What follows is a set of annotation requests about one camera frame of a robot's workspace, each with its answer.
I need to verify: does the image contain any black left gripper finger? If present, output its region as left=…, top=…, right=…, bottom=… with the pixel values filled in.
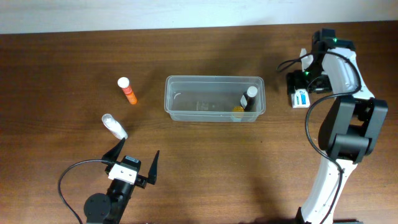
left=147, top=151, right=160, bottom=185
left=101, top=138, right=126, bottom=162

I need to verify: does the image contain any dark bottle with white cap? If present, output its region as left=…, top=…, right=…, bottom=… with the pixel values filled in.
left=240, top=86, right=258, bottom=111

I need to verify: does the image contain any small jar with gold lid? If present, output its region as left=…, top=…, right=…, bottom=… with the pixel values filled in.
left=231, top=106, right=244, bottom=122

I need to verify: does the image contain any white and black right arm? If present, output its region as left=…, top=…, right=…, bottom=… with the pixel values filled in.
left=285, top=29, right=388, bottom=223

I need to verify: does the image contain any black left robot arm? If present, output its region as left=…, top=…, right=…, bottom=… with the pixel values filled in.
left=84, top=138, right=160, bottom=224

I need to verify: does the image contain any clear plastic container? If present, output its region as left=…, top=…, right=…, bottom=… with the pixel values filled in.
left=164, top=75, right=266, bottom=123

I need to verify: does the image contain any white Panadol box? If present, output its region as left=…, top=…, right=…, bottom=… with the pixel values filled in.
left=290, top=89, right=310, bottom=108

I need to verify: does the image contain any orange effervescent tablet tube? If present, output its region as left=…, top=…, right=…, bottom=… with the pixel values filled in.
left=118, top=77, right=137, bottom=105

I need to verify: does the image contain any black right camera cable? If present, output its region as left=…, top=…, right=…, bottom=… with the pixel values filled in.
left=276, top=51, right=362, bottom=224

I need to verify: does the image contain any black camera cable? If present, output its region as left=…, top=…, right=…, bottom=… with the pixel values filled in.
left=57, top=159, right=114, bottom=224
left=276, top=51, right=362, bottom=224

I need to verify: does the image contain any black left camera cable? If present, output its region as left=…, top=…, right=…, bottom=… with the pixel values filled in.
left=57, top=159, right=114, bottom=224

